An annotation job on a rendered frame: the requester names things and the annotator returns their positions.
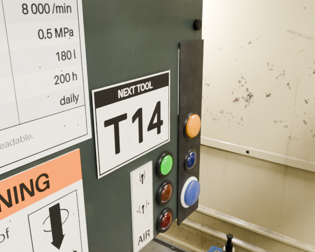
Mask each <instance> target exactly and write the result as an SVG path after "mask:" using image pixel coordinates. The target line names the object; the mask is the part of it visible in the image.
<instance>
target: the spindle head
mask: <svg viewBox="0 0 315 252"><path fill-rule="evenodd" d="M81 2H82V15H83V29H84V42H85V56H86V69H87V83H88V96H89V110H90V123H91V137H92V138H89V139H87V140H84V141H82V142H79V143H77V144H74V145H72V146H69V147H67V148H64V149H62V150H59V151H57V152H54V153H52V154H49V155H47V156H44V157H42V158H39V159H37V160H34V161H32V162H29V163H27V164H24V165H22V166H19V167H17V168H14V169H12V170H9V171H7V172H4V173H2V174H0V181H1V180H4V179H6V178H9V177H11V176H13V175H16V174H18V173H21V172H23V171H26V170H28V169H30V168H33V167H35V166H38V165H40V164H42V163H45V162H47V161H50V160H52V159H54V158H57V157H59V156H62V155H64V154H67V153H69V152H71V151H74V150H76V149H79V153H80V164H81V176H82V187H83V198H84V210H85V221H86V233H87V244H88V252H133V227H132V201H131V174H130V173H131V172H133V171H134V170H136V169H138V168H140V167H141V166H143V165H145V164H147V163H148V162H150V161H152V203H153V238H155V237H156V236H157V235H158V234H159V233H160V232H158V230H157V219H158V217H159V214H160V213H161V211H162V210H163V209H165V208H171V209H172V211H173V220H172V222H173V221H175V220H176V219H177V200H178V91H179V43H183V42H189V41H196V40H202V28H203V0H81ZM167 70H170V141H168V142H166V143H165V144H163V145H161V146H159V147H157V148H155V149H153V150H151V151H149V152H148V153H146V154H144V155H142V156H140V157H138V158H136V159H134V160H133V161H131V162H129V163H127V164H125V165H123V166H121V167H119V168H117V169H116V170H114V171H112V172H110V173H108V174H106V175H104V176H102V177H100V178H99V179H98V178H97V169H96V155H95V141H94V127H93V114H92V100H91V90H94V89H98V88H102V87H106V86H110V85H113V84H117V83H121V82H125V81H129V80H133V79H137V78H140V77H144V76H148V75H152V74H156V73H160V72H164V71H167ZM165 151H169V152H171V153H172V155H173V160H174V161H173V167H172V170H171V172H170V174H169V175H168V176H167V177H165V178H161V177H159V176H158V175H157V172H156V164H157V160H158V158H159V156H160V155H161V154H162V153H163V152H165ZM166 180H169V181H171V182H172V184H173V195H172V197H171V200H170V201H169V203H168V204H167V205H165V206H160V205H158V203H157V199H156V196H157V191H158V188H159V186H160V185H161V183H162V182H164V181H166Z"/></svg>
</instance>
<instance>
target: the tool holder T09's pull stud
mask: <svg viewBox="0 0 315 252"><path fill-rule="evenodd" d="M226 238H227V242H226V243H225V250H226V251H229V252H230V251H232V250H233V243H232V239H233V235H232V234H230V233H228V234H227V235H226Z"/></svg>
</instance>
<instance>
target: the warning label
mask: <svg viewBox="0 0 315 252"><path fill-rule="evenodd" d="M0 252H89V250H88V239H87V228H86V216H85V205H84V193H83V182H82V170H81V159H80V149H79V148H78V149H75V150H73V151H71V152H68V153H66V154H63V155H61V156H59V157H56V158H54V159H51V160H49V161H47V162H44V163H42V164H39V165H37V166H34V167H32V168H30V169H27V170H25V171H22V172H20V173H18V174H15V175H13V176H10V177H8V178H6V179H3V180H1V181H0Z"/></svg>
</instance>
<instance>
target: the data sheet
mask: <svg viewBox="0 0 315 252"><path fill-rule="evenodd" d="M90 138H92V131H91V117H90V104H89V90H88V77H87V63H86V50H85V36H84V23H83V9H82V0H0V174H2V173H5V172H7V171H10V170H12V169H15V168H17V167H20V166H22V165H25V164H27V163H30V162H32V161H35V160H37V159H40V158H42V157H45V156H47V155H50V154H52V153H55V152H57V151H60V150H62V149H65V148H67V147H70V146H72V145H75V144H77V143H80V142H82V141H85V140H88V139H90Z"/></svg>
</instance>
